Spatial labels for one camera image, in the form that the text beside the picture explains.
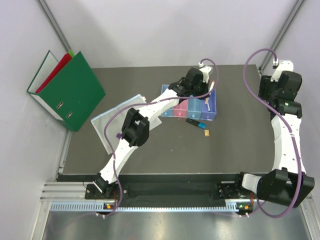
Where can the small yellow eraser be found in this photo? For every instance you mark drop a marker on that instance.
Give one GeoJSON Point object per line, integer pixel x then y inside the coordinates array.
{"type": "Point", "coordinates": [207, 133]}

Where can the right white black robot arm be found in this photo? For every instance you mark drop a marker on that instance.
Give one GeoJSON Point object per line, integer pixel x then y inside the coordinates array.
{"type": "Point", "coordinates": [287, 182]}

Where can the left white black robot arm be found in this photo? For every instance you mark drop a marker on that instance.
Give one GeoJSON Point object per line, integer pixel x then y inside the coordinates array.
{"type": "Point", "coordinates": [135, 130]}

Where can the right aluminium corner post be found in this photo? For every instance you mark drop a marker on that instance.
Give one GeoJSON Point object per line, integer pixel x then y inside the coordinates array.
{"type": "Point", "coordinates": [284, 28]}

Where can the left aluminium corner post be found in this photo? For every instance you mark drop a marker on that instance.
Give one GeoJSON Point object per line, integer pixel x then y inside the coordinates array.
{"type": "Point", "coordinates": [54, 24]}

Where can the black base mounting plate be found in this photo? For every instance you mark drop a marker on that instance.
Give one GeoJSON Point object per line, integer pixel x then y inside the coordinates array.
{"type": "Point", "coordinates": [186, 189]}

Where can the blue capped black highlighter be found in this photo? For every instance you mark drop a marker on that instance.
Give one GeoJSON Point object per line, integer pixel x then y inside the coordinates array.
{"type": "Point", "coordinates": [196, 123]}

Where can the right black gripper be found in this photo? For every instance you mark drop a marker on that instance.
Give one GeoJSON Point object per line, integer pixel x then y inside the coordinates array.
{"type": "Point", "coordinates": [265, 84]}

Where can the white peach pencil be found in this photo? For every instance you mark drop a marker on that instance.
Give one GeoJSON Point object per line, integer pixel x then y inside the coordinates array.
{"type": "Point", "coordinates": [210, 89]}

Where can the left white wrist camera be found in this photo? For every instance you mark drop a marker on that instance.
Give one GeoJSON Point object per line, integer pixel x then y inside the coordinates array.
{"type": "Point", "coordinates": [206, 70]}

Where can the green lever arch binder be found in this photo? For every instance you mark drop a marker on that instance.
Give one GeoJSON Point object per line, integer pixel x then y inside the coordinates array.
{"type": "Point", "coordinates": [71, 95]}

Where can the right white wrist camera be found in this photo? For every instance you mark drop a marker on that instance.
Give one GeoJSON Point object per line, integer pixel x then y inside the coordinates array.
{"type": "Point", "coordinates": [279, 66]}

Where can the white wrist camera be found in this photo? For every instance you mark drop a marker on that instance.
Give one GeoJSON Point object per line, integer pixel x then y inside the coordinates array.
{"type": "Point", "coordinates": [279, 66]}
{"type": "Point", "coordinates": [206, 70]}

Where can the slotted grey cable duct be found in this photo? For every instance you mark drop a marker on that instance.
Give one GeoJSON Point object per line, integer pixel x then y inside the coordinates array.
{"type": "Point", "coordinates": [108, 206]}

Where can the pink drawer bin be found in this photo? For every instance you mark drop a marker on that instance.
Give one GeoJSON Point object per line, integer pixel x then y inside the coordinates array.
{"type": "Point", "coordinates": [180, 110]}

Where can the white blue whiteboard marker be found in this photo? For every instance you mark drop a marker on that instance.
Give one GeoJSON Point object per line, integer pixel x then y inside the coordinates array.
{"type": "Point", "coordinates": [208, 108]}

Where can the red folder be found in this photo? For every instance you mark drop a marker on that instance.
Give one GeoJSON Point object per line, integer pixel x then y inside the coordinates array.
{"type": "Point", "coordinates": [61, 64]}

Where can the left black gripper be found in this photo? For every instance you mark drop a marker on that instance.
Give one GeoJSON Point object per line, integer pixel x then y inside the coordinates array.
{"type": "Point", "coordinates": [205, 86]}

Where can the aluminium corner post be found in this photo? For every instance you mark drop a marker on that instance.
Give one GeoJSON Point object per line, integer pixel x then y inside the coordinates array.
{"type": "Point", "coordinates": [54, 24]}
{"type": "Point", "coordinates": [284, 28]}

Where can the purple drawer bin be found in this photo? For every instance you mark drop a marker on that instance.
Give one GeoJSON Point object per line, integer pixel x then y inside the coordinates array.
{"type": "Point", "coordinates": [212, 101]}

